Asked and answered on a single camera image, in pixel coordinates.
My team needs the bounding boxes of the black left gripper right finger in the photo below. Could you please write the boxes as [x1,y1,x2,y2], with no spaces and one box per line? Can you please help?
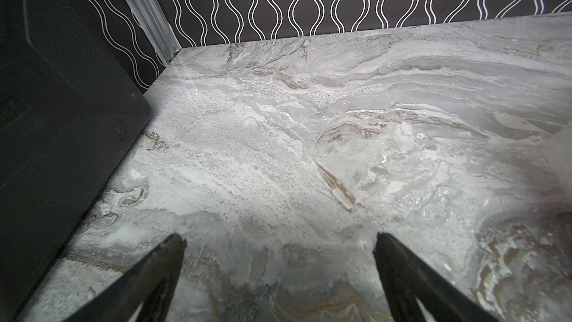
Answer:
[373,233,497,321]

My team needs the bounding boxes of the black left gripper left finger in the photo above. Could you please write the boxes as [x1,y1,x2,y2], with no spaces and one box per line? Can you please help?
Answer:
[67,233,186,321]

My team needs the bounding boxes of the black speaker box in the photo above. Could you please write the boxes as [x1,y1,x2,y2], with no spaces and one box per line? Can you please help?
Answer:
[1,0,151,321]

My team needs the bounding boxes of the aluminium frame corner post left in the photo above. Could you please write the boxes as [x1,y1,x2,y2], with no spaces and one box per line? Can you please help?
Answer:
[125,0,181,66]

